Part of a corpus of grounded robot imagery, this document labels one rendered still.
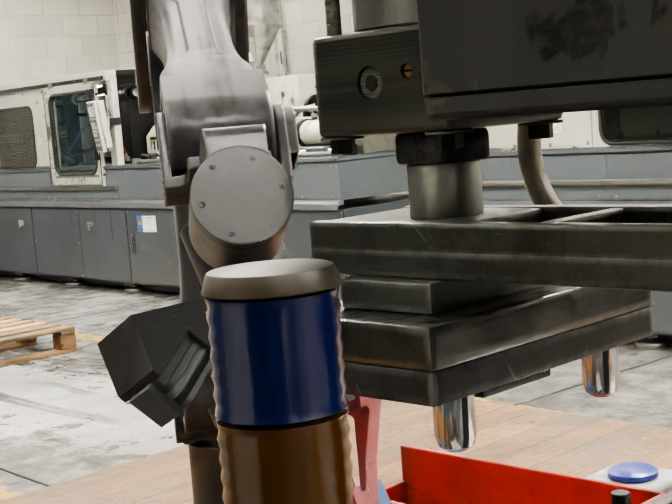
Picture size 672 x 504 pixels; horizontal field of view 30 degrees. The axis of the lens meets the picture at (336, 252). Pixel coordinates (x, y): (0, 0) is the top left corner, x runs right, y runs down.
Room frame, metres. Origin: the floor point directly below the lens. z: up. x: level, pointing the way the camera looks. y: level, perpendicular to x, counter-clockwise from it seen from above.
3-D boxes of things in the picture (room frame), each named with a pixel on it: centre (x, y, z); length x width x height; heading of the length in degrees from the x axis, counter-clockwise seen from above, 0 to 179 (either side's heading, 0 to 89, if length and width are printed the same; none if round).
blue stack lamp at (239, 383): (0.35, 0.02, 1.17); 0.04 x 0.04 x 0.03
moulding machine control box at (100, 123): (9.42, 1.65, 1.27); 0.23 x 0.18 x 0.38; 130
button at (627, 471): (0.98, -0.22, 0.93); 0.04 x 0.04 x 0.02
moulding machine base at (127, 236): (9.89, 1.37, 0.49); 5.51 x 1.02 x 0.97; 40
